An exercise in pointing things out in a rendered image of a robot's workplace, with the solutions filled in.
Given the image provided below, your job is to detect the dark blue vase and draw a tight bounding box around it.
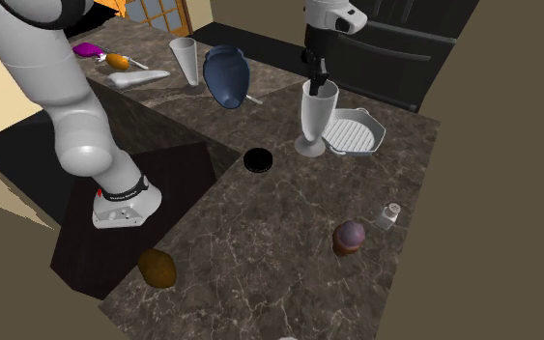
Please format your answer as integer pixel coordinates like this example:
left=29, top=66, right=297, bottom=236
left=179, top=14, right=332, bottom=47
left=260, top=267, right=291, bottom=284
left=202, top=44, right=252, bottom=110

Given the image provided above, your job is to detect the brown potato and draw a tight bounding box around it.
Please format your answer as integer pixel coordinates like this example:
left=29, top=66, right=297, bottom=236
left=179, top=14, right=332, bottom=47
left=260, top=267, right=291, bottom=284
left=136, top=248, right=178, bottom=290

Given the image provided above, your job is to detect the white bottle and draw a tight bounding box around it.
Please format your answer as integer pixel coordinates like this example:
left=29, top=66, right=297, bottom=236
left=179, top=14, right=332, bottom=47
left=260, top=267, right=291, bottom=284
left=106, top=69, right=172, bottom=91

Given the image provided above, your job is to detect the wooden door with glass panes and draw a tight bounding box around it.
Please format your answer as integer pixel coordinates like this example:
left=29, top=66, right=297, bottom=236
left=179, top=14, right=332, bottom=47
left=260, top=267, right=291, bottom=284
left=119, top=0, right=195, bottom=38

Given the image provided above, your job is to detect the orange fruit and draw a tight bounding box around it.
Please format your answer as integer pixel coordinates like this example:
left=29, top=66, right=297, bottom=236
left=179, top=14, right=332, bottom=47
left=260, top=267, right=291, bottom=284
left=105, top=52, right=130, bottom=72

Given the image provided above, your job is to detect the silver spoon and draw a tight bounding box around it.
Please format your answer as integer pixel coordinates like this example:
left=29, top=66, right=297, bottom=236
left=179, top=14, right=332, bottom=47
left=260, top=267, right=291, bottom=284
left=121, top=54, right=150, bottom=71

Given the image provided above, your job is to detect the white ridged grill pan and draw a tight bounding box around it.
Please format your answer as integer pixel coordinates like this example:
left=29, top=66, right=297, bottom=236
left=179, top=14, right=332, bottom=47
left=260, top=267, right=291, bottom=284
left=321, top=107, right=387, bottom=158

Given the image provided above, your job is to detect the black refrigerator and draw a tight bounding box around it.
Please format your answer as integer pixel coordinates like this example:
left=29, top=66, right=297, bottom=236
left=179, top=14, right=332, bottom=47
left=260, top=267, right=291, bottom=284
left=328, top=0, right=481, bottom=113

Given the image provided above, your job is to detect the white footed tall cup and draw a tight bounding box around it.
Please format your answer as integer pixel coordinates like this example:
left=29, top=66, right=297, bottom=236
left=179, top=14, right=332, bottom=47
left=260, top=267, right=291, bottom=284
left=294, top=78, right=340, bottom=158

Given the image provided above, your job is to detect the dark robot stand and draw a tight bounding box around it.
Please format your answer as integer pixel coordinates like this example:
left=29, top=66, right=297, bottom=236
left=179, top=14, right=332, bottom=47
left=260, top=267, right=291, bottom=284
left=49, top=77, right=243, bottom=301

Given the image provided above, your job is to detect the purple and brown ball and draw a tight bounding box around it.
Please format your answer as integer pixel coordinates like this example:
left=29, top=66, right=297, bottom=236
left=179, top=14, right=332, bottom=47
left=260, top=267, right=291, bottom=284
left=331, top=219, right=367, bottom=258

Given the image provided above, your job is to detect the white salt shaker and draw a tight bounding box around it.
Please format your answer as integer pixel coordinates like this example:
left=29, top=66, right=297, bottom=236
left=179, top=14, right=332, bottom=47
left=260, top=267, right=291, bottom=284
left=375, top=202, right=402, bottom=232

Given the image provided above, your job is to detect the magenta bottle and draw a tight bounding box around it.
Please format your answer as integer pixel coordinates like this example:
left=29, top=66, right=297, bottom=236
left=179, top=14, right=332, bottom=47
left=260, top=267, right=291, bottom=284
left=72, top=42, right=107, bottom=61

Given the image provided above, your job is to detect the black round puck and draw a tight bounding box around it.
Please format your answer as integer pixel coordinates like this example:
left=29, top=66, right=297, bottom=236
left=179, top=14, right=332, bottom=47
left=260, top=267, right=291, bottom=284
left=243, top=147, right=274, bottom=174

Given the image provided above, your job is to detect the white cone-shaped glass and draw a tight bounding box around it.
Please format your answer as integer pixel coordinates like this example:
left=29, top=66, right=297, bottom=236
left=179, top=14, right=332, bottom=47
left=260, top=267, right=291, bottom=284
left=168, top=37, right=207, bottom=96

